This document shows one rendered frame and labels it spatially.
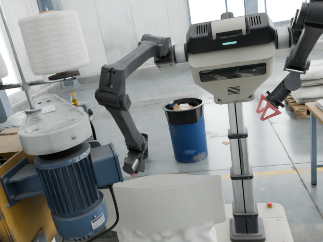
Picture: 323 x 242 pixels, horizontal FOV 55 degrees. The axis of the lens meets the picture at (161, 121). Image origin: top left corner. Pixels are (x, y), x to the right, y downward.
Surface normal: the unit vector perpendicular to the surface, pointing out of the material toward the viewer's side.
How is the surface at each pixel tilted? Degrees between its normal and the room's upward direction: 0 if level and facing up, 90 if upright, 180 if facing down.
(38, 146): 90
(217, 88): 130
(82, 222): 92
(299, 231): 0
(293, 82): 79
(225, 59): 40
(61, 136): 90
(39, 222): 90
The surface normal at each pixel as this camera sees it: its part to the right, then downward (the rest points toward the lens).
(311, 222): -0.17, -0.93
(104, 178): 0.28, 0.27
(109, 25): -0.14, 0.35
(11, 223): 0.98, -0.11
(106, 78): -0.30, 0.13
